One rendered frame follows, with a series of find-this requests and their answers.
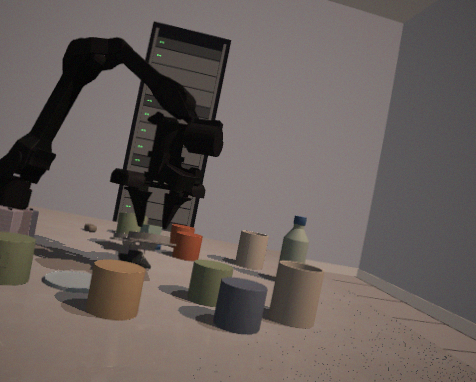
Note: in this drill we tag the small brown pebble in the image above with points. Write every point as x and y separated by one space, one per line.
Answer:
90 227

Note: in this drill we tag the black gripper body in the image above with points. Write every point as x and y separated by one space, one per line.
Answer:
141 181

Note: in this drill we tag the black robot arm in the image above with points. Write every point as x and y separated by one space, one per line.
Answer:
83 61

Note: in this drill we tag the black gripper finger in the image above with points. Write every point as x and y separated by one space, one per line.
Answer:
170 207
139 199

